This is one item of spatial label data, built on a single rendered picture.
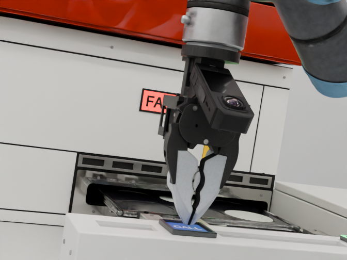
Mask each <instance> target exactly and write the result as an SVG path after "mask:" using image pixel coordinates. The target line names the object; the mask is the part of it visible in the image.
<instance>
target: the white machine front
mask: <svg viewBox="0 0 347 260"><path fill-rule="evenodd" d="M181 50H182V48H180V47H174V46H169V45H163V44H157V43H151V42H146V41H140V40H134V39H129V38H123V37H117V36H112V35H106V34H101V33H97V32H91V31H85V30H80V29H74V28H68V27H63V26H57V25H52V24H46V23H40V22H35V21H29V20H24V19H18V18H12V17H7V16H3V15H0V221H6V222H18V223H30V224H43V225H55V226H64V223H65V216H66V213H70V208H71V201H72V195H73V187H74V181H75V174H76V170H77V169H78V168H79V169H88V170H97V171H106V172H116V173H125V174H134V175H143V176H152V177H161V178H167V176H160V175H151V174H142V173H133V172H124V171H115V170H105V169H97V168H87V167H78V166H77V165H78V158H79V154H81V155H90V156H98V157H107V158H115V159H124V160H133V161H142V162H147V163H155V164H164V165H166V161H165V158H164V150H163V147H164V139H163V136H161V135H158V130H159V123H160V116H161V112H157V111H150V110H143V109H141V107H142V103H143V97H144V90H146V91H152V92H159V93H166V94H172V95H177V93H181V87H182V81H183V74H184V67H185V61H182V56H181ZM224 68H225V69H228V70H229V71H230V73H231V74H232V76H233V78H234V80H235V81H236V83H237V85H238V87H239V88H240V90H241V91H242V93H243V95H244V97H245V98H246V100H247V102H248V104H249V105H250V107H251V109H252V111H253V112H254V114H255V115H254V117H253V120H252V122H251V124H250V127H249V129H248V131H247V134H242V133H241V135H240V138H239V155H238V159H237V162H236V164H235V167H234V169H233V171H232V172H233V173H241V174H250V175H259V176H268V177H272V182H271V187H270V188H265V187H257V186H247V185H238V184H229V183H225V185H231V186H240V187H249V188H259V189H267V190H270V191H271V192H272V194H273V188H274V181H275V175H276V172H277V166H278V160H279V153H280V147H281V141H282V135H283V128H284V124H285V118H286V112H287V105H288V99H289V93H290V87H291V81H292V75H293V68H288V67H283V66H277V65H274V64H268V63H262V62H257V61H251V60H246V59H240V62H239V64H226V63H225V65H224ZM271 200H272V196H271ZM270 207H271V202H270ZM269 211H270V208H269Z"/></svg>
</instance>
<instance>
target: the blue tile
mask: <svg viewBox="0 0 347 260"><path fill-rule="evenodd" d="M167 223H168V224H169V225H171V226H172V227H173V228H174V229H180V230H191V231H203V232H207V231H206V230H205V229H203V228H202V227H200V226H199V225H196V224H193V225H185V224H183V223H173V222H167Z"/></svg>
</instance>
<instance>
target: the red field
mask: <svg viewBox="0 0 347 260"><path fill-rule="evenodd" d="M164 94H166V93H159V92H152V91H146V90H144V97H143V103H142V107H141V109H143V110H150V111H157V112H161V110H162V103H163V96H164ZM166 95H172V94H166ZM173 96H176V95H173ZM166 107H167V106H165V110H164V113H166Z"/></svg>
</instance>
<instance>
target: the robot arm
mask: <svg viewBox="0 0 347 260"><path fill-rule="evenodd" d="M251 1H252V2H272V3H273V4H274V5H275V8H276V10H277V12H278V14H279V16H280V18H281V20H282V23H283V25H284V27H285V29H286V31H287V33H288V35H289V37H290V39H291V41H292V43H293V45H294V47H295V49H296V52H297V54H298V56H299V58H300V60H301V64H302V68H303V70H304V72H305V73H306V74H307V75H308V77H309V79H310V81H311V83H312V84H313V85H314V87H315V88H316V90H317V91H318V92H319V93H321V94H322V95H324V96H327V97H329V98H344V97H347V2H346V0H187V7H186V8H187V9H186V15H183V16H182V17H181V23H183V24H184V29H183V35H182V40H183V42H185V43H186V44H183V45H182V50H181V56H182V61H185V67H184V74H183V81H182V87H181V93H177V95H176V96H173V95H166V94H164V96H163V103H162V110H161V116H160V123H159V130H158V135H161V136H163V139H164V147H163V150H164V158H165V161H166V165H167V168H168V174H167V186H168V188H169V189H170V191H171V193H172V198H173V201H174V204H175V208H176V210H177V213H178V215H179V217H180V218H181V220H182V222H183V224H185V225H193V224H195V223H196V222H197V221H198V220H199V219H200V218H201V216H202V215H203V214H204V213H205V212H206V211H207V209H208V208H209V207H210V205H211V204H212V203H213V201H214V200H215V198H216V197H217V195H218V193H219V191H220V190H221V189H222V188H223V186H224V185H225V183H226V181H227V179H228V178H229V176H230V174H231V172H232V171H233V169H234V167H235V164H236V162H237V159H238V155H239V138H240V135H241V133H242V134H247V131H248V129H249V127H250V124H251V122H252V120H253V117H254V115H255V114H254V112H253V111H252V109H251V107H250V105H249V104H248V102H247V100H246V98H245V97H244V95H243V93H242V91H241V90H240V88H239V87H238V85H237V83H236V81H235V80H234V78H233V76H232V74H231V73H230V71H229V70H228V69H225V68H224V65H225V63H226V64H239V62H240V55H241V53H238V51H241V50H243V49H244V43H245V37H246V30H247V23H248V15H249V9H250V2H251ZM165 106H167V107H166V114H165V121H164V127H163V126H162V124H163V117H164V110H165ZM198 144H202V145H206V146H208V147H209V149H210V150H208V151H207V153H206V156H205V157H204V158H202V159H201V161H200V165H199V172H198V173H197V174H196V172H197V169H198V159H197V158H196V157H195V156H194V155H193V154H191V153H190V152H189V151H188V148H189V149H194V147H195V146H196V145H198ZM195 174H196V176H195V180H194V188H193V184H192V182H193V177H194V175H195ZM194 191H195V195H196V198H195V201H194V203H193V205H192V197H193V194H194Z"/></svg>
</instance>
